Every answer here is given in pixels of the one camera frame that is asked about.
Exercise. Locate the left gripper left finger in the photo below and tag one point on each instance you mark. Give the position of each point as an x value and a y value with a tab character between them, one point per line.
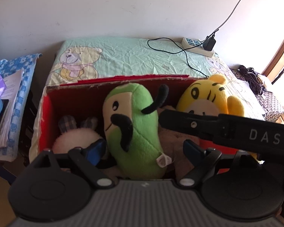
88	163

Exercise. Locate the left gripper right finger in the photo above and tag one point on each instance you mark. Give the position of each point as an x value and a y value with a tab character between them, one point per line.
203	161

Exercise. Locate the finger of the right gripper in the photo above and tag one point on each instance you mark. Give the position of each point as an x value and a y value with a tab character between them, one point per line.
201	126

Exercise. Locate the white plush bear blue bow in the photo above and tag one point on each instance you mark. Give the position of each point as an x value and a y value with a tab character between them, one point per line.
73	136

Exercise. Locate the yellow tiger plush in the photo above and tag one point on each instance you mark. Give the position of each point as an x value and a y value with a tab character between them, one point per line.
206	97

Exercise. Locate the pink teddy bear plush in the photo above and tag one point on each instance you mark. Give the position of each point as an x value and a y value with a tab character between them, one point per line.
172	145

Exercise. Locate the red cardboard box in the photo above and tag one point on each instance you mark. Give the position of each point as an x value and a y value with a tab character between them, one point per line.
118	118

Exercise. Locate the green bean plush toy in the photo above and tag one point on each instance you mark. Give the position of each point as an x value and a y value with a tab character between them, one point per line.
131	130

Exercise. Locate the black charger adapter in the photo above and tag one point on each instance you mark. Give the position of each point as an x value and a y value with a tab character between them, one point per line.
209	43

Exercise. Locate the white power strip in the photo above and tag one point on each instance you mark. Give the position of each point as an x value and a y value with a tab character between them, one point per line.
195	46

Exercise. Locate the cartoon bear bed sheet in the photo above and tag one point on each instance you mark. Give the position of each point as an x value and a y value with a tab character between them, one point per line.
87	69

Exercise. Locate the blue floral cloth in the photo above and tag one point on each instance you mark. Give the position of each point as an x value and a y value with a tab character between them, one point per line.
28	63

